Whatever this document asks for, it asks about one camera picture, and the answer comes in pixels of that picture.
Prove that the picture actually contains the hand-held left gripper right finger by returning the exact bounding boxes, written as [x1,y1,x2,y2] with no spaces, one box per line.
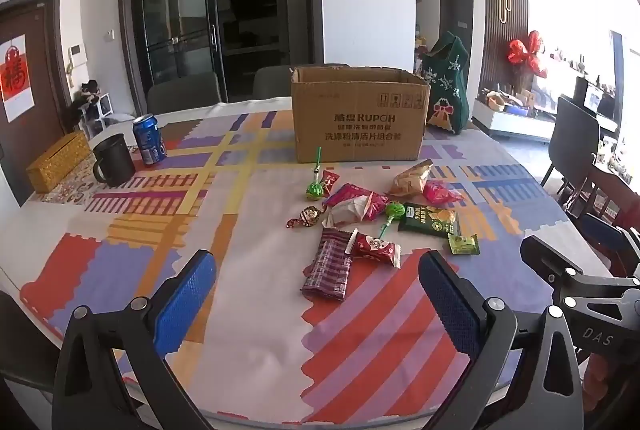
[418,251,586,430]

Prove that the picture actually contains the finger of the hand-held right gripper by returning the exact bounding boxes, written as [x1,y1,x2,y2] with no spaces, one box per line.
[581,213,640,278]
[520,235,592,284]

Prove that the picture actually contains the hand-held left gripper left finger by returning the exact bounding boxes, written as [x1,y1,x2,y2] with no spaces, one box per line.
[52,249,218,430]

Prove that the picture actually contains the pink snack packet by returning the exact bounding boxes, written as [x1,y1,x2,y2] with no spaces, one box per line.
[422,179,466,206]

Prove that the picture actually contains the green lollipop with label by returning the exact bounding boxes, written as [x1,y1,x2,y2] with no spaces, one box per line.
[305,147,326,202]

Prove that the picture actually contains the brown cardboard box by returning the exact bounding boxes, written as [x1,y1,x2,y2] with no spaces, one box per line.
[290,65,432,164]

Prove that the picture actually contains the brown wooden chair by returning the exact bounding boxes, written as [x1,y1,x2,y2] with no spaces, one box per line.
[565,163,640,236]

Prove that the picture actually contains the small light green packet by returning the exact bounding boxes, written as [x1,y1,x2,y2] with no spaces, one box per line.
[446,233,481,256]

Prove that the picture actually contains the colourful patterned tablecloth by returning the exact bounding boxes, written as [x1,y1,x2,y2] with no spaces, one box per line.
[0,103,616,426]

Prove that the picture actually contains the dark green chips packet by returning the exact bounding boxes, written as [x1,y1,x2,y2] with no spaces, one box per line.
[397,203,460,238]

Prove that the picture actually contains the red snack packet with face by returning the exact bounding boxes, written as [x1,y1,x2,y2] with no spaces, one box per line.
[348,230,402,268]

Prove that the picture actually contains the dark grey chair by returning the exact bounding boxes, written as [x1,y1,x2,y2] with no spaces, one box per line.
[541,94,602,207]

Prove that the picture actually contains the maroon striped wafer packet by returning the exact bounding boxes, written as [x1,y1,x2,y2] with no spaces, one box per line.
[301,227,357,302]

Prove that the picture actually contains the beige chips packet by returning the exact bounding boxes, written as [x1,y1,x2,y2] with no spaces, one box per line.
[387,159,435,198]

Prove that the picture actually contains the magenta and white snack packet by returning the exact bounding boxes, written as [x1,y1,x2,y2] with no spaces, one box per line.
[322,183,391,227]

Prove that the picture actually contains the black monitor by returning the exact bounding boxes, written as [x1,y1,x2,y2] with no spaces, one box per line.
[572,75,619,122]

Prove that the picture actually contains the white low cabinet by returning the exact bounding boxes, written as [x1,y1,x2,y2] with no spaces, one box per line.
[472,98,557,144]

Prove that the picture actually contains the gold wrapped candy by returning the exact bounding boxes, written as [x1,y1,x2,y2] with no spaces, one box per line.
[286,205,326,229]

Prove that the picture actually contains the black mug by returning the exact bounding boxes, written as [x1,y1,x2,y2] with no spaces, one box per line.
[92,133,137,187]

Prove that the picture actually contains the floral patterned mat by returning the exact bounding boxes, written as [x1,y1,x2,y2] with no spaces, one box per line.
[35,150,143,207]

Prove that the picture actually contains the blue soda can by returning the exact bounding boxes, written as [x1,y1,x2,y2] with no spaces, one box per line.
[132,113,167,166]

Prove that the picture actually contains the small red candy packet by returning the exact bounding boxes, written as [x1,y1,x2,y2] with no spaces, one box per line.
[321,169,342,197]

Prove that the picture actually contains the golden tissue box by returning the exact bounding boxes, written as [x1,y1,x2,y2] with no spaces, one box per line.
[26,130,93,193]

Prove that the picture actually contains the green christmas knit bag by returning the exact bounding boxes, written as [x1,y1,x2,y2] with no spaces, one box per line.
[417,30,473,136]

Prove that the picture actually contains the red foil balloons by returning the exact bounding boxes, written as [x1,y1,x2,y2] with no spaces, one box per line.
[507,30,549,80]

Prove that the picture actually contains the white small shelf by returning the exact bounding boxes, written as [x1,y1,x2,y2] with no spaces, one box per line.
[79,93,114,138]

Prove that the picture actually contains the grey dining chair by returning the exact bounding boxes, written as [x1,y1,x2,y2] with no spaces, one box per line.
[147,73,223,113]
[252,64,351,100]

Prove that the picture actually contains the cluttered shelf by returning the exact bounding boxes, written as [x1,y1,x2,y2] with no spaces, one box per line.
[414,35,437,72]

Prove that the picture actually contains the dark slatted wooden cabinet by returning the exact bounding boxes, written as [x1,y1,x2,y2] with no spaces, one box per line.
[481,0,532,111]

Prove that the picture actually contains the dark interior door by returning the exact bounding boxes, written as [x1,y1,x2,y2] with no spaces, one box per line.
[439,0,476,61]

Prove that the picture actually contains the brown entrance door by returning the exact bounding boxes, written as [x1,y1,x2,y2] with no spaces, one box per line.
[0,0,72,207]

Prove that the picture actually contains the red and white door poster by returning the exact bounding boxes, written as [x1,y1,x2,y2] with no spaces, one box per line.
[0,35,36,121]

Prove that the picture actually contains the black framed glass door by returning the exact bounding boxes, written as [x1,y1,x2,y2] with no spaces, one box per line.
[120,0,323,108]

